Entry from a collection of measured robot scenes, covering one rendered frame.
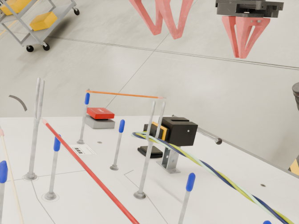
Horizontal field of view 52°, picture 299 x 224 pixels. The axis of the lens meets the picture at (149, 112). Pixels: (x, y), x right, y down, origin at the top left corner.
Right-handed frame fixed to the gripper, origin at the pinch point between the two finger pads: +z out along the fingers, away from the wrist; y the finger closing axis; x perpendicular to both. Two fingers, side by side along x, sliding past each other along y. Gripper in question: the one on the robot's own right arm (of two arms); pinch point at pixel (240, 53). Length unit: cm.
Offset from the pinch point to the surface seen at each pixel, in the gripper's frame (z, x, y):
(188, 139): 14.0, -12.4, 2.3
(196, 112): 62, 90, -113
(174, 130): 11.7, -15.6, 2.3
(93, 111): 15.4, -20.4, -21.7
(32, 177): 15.4, -38.0, 0.1
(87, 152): 17.6, -27.0, -7.7
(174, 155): 17.1, -14.3, 1.2
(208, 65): 36, 119, -138
